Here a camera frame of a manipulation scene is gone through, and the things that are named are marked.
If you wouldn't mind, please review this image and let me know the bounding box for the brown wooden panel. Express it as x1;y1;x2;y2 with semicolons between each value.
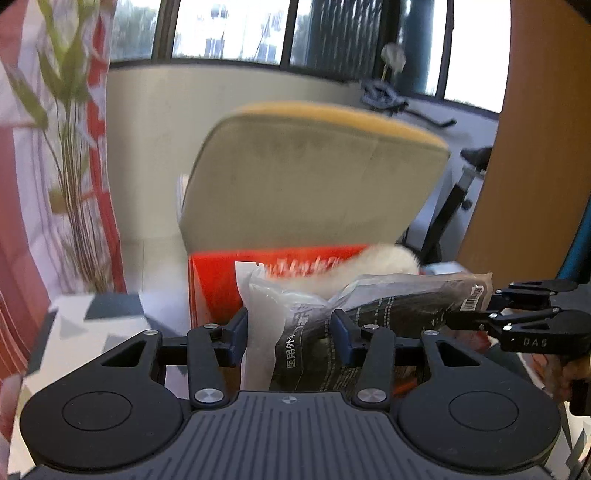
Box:
457;1;590;288

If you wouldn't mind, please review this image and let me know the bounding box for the beige chair backrest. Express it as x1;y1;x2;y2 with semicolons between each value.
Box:
178;101;450;253

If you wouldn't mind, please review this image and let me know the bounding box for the white fluffy plush cloth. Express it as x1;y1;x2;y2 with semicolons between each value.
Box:
277;244;420;299

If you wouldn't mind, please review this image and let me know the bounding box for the red white printed curtain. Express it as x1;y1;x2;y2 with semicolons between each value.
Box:
0;0;129;471

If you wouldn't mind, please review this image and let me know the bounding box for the tall green bamboo plant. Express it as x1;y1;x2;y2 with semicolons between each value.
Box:
6;0;116;294

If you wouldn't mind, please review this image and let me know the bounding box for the red strawberry cardboard box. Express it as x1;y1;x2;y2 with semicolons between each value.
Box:
187;244;491;402

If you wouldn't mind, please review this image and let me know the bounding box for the black exercise bike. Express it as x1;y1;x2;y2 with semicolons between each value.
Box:
359;78;495;266

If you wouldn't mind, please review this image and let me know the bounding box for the clear medical mask packet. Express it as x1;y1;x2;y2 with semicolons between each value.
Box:
235;262;493;392

